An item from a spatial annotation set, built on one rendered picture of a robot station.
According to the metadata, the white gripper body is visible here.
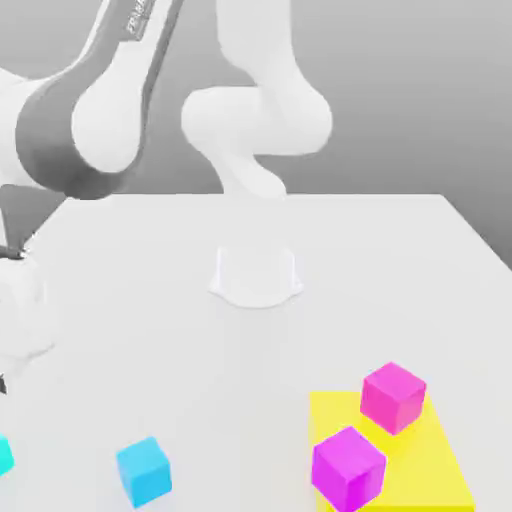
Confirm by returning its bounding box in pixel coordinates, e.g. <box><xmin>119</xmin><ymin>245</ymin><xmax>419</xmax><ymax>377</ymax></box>
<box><xmin>0</xmin><ymin>258</ymin><xmax>56</xmax><ymax>397</ymax></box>

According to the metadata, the small cyan cube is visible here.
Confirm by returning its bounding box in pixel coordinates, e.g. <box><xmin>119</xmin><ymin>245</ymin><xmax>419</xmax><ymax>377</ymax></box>
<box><xmin>0</xmin><ymin>433</ymin><xmax>16</xmax><ymax>478</ymax></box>

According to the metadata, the small blue cube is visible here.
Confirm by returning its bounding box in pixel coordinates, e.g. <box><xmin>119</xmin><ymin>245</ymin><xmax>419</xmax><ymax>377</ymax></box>
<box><xmin>115</xmin><ymin>435</ymin><xmax>174</xmax><ymax>510</ymax></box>

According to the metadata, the small magenta cube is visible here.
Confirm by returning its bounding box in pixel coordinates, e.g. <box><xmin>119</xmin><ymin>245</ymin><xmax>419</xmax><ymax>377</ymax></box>
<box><xmin>311</xmin><ymin>425</ymin><xmax>388</xmax><ymax>512</ymax></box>

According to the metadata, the small pink cube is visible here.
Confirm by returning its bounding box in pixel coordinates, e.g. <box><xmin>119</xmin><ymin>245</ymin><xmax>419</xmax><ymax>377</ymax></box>
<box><xmin>359</xmin><ymin>360</ymin><xmax>428</xmax><ymax>437</ymax></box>

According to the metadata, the large yellow box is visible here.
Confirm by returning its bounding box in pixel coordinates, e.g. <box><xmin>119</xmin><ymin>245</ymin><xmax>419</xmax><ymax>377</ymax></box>
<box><xmin>309</xmin><ymin>389</ymin><xmax>477</xmax><ymax>512</ymax></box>

